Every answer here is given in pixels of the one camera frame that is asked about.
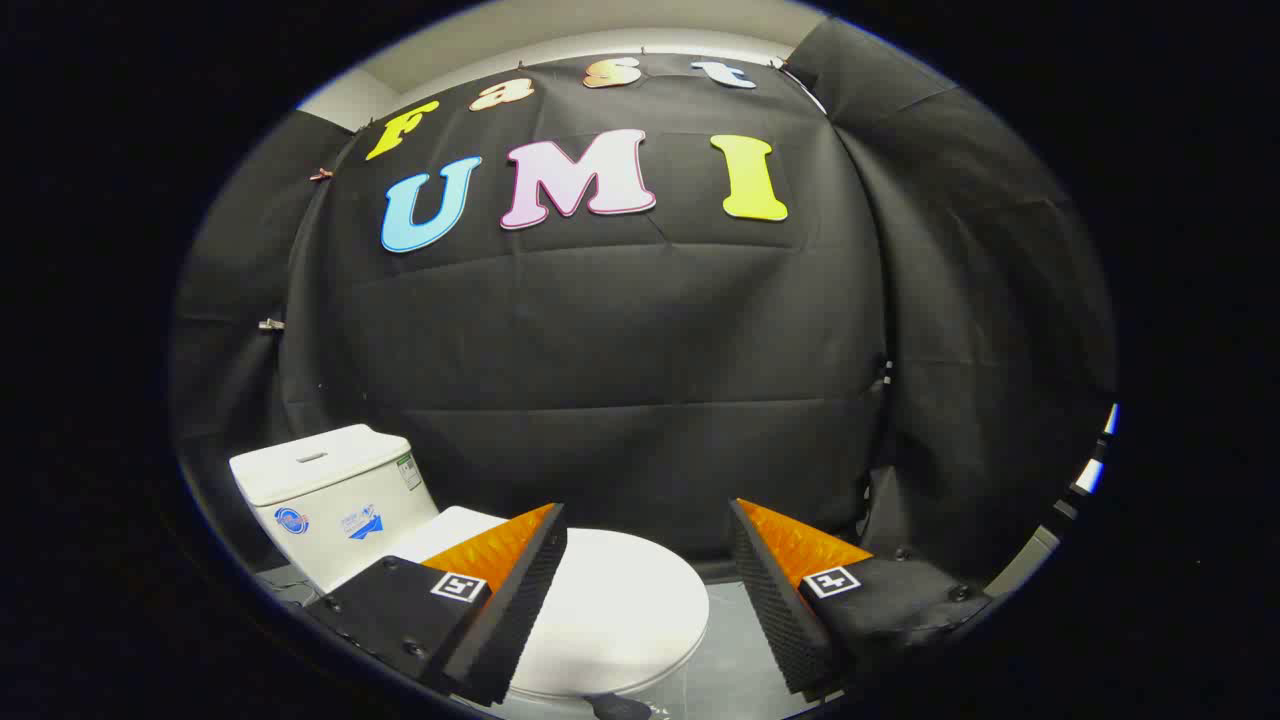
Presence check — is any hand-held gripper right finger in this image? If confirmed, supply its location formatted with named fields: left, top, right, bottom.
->
left=728, top=498, right=991, bottom=696

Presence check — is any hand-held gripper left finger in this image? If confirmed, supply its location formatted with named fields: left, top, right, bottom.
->
left=305, top=503, right=569, bottom=707

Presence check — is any white toilet lid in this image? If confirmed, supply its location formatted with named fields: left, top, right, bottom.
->
left=390, top=507, right=711, bottom=698

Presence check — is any grey board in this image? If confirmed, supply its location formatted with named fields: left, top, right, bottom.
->
left=985, top=525, right=1061, bottom=599

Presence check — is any black backdrop cloth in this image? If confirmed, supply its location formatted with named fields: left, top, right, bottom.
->
left=170, top=15, right=1116, bottom=601

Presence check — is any white panel with black marks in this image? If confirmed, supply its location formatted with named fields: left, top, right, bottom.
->
left=1068, top=403, right=1121, bottom=501

